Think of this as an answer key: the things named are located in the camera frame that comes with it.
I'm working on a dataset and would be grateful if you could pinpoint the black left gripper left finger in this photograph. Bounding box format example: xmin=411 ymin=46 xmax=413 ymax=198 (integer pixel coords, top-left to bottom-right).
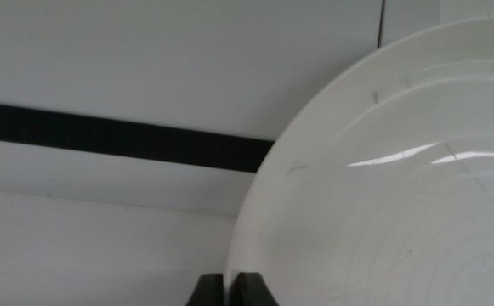
xmin=185 ymin=272 xmax=225 ymax=306

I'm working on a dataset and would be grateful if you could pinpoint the white shallow bowl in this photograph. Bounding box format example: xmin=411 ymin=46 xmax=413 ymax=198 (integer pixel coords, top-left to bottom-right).
xmin=224 ymin=14 xmax=494 ymax=306

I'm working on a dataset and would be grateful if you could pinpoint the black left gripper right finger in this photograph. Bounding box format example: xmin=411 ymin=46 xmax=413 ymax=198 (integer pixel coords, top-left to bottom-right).
xmin=229 ymin=271 xmax=280 ymax=306

